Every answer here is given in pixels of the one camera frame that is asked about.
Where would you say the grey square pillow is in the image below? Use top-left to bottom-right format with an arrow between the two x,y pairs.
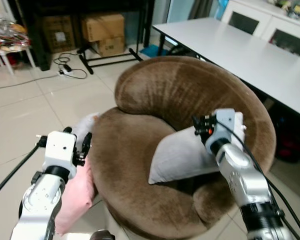
148,112 -> 246,185

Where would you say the white fluffy pillow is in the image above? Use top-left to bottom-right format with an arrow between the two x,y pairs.
71,112 -> 101,152

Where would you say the pink pillow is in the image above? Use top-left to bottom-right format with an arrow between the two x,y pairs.
54,155 -> 97,236

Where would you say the brown round plush sofa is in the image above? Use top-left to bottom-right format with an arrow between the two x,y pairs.
88,55 -> 277,240

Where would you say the red item under table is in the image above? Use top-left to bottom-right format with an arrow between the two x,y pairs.
277,134 -> 300,162

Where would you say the dark robot foot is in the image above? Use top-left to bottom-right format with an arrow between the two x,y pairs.
89,230 -> 116,240

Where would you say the long white table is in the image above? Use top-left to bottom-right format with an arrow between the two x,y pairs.
152,17 -> 300,120

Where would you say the small brown cardboard box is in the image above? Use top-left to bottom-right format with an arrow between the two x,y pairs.
92,37 -> 127,58

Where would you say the blue flat item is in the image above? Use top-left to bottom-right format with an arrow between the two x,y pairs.
139,44 -> 169,58

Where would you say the dark cardboard box with label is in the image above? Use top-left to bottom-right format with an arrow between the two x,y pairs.
42,15 -> 76,52

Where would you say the white stool with patterned heap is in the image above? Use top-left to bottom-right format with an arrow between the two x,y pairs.
0,12 -> 37,76

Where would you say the large brown cardboard box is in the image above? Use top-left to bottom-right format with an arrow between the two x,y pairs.
81,13 -> 126,43

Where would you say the white cabinet with glass doors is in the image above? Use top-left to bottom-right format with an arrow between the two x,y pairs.
221,0 -> 300,57

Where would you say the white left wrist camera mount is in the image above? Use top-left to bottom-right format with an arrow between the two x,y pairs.
42,131 -> 79,169

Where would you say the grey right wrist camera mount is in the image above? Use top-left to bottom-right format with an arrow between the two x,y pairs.
210,108 -> 237,147

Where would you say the white power strip with cables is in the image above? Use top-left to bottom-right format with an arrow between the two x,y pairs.
52,50 -> 89,81

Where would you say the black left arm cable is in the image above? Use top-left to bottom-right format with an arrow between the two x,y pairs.
0,134 -> 47,204

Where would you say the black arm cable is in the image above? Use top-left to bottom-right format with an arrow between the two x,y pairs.
229,124 -> 300,240
0,134 -> 47,204

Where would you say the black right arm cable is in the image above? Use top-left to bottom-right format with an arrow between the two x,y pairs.
229,124 -> 300,240

